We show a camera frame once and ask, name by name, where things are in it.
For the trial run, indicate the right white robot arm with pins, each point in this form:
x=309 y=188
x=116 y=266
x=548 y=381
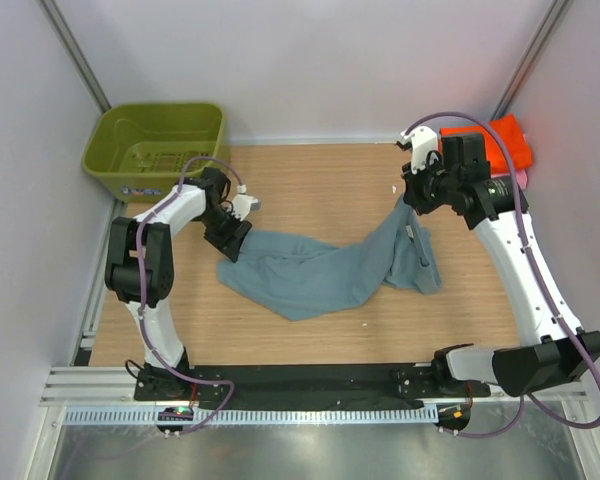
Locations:
x=454 y=171

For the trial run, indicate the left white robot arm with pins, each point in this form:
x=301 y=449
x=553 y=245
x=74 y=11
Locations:
x=140 y=268

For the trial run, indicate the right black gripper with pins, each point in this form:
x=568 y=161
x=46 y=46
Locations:
x=412 y=195

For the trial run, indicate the grey-blue t shirt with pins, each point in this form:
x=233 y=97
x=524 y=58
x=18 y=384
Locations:
x=299 y=277

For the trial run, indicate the orange folded t shirt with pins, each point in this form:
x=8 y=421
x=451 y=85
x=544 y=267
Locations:
x=511 y=134

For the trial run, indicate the corner aluminium post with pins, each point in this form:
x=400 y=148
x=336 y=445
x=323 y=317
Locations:
x=75 y=53
x=549 y=24

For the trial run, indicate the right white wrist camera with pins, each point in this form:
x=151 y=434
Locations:
x=420 y=141

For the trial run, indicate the pink folded t shirt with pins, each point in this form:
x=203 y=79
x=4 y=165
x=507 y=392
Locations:
x=520 y=177

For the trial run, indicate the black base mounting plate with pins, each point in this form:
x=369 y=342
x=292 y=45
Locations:
x=309 y=388

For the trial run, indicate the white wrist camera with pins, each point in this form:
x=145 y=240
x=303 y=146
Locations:
x=242 y=204
x=420 y=141

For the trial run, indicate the olive green plastic basket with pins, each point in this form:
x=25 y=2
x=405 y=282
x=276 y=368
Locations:
x=137 y=151

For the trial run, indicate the left corner aluminium post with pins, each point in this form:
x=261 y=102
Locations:
x=75 y=53

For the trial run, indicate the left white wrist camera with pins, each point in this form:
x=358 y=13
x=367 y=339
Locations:
x=242 y=204

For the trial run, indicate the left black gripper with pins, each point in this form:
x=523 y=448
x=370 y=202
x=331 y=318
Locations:
x=231 y=242

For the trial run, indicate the white slotted cable duct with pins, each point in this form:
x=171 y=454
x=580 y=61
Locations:
x=179 y=416

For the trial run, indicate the right corner aluminium post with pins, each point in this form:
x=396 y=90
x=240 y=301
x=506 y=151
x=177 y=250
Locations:
x=549 y=24

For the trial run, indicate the aluminium frame rail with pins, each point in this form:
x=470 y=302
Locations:
x=92 y=385

